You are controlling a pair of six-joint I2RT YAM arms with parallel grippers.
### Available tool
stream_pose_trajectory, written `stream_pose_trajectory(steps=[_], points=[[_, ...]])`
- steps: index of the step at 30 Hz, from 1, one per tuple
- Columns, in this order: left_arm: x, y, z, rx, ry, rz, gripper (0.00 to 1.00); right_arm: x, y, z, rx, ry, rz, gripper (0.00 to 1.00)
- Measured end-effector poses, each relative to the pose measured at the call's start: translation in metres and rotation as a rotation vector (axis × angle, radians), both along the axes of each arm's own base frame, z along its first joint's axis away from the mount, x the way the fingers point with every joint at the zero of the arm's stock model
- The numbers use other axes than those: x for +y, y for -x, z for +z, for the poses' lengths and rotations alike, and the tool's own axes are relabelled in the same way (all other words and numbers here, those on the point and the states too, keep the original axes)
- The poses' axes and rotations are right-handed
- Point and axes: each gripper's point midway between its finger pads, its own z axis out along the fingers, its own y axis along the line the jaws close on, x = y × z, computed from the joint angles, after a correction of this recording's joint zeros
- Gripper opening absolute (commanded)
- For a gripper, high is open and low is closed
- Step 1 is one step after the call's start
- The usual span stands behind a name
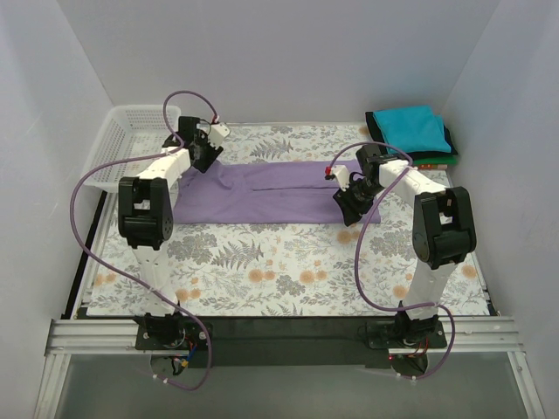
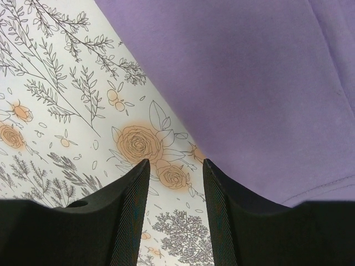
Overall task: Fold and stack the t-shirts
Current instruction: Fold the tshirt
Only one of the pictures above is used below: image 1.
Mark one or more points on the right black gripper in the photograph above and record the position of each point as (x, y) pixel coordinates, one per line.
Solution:
(348, 205)

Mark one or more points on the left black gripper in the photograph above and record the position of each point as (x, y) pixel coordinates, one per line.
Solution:
(206, 156)

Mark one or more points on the purple t shirt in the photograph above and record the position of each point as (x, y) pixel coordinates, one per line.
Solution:
(262, 193)

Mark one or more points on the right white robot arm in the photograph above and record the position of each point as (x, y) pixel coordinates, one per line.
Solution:
(442, 235)

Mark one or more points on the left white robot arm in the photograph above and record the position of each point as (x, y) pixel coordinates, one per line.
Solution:
(145, 219)

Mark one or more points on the white plastic basket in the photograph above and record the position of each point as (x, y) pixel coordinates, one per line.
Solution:
(128, 132)

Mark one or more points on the black folded t shirt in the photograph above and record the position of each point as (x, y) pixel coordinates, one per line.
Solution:
(377, 135)

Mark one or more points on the teal folded t shirt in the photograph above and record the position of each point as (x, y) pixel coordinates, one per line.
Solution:
(413, 129)

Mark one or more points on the green folded t shirt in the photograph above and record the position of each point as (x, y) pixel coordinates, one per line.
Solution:
(439, 162)

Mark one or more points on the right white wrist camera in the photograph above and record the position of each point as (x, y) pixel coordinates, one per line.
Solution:
(340, 174)

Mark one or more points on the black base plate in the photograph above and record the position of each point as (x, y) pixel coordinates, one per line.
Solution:
(221, 341)

